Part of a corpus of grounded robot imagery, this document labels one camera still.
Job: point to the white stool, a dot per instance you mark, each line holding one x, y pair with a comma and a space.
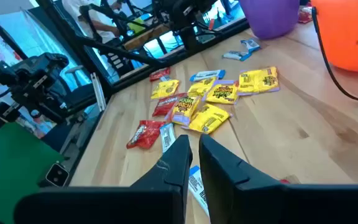
75, 69

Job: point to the green panel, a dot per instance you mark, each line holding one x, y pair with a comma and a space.
8, 168

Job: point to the white strip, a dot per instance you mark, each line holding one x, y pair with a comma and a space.
99, 93

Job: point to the person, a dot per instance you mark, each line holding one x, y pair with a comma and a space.
107, 29

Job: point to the red Skittles packet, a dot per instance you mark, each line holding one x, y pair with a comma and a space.
145, 133
159, 74
166, 104
284, 181
305, 14

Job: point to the orange pumpkin face bucket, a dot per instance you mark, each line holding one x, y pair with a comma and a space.
346, 34

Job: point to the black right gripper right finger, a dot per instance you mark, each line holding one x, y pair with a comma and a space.
259, 202

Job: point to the yellow Sour Patch Kids packet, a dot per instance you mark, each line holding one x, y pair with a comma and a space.
222, 93
183, 109
208, 119
165, 89
258, 81
201, 87

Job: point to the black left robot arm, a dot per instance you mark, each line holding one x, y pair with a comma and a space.
182, 18

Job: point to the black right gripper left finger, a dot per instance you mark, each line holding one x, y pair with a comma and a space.
154, 202

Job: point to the purple plastic bucket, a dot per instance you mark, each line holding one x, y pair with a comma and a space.
269, 18

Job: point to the black metal rig frame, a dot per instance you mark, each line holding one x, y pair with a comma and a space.
57, 18

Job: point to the small white camera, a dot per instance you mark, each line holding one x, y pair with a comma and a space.
57, 175

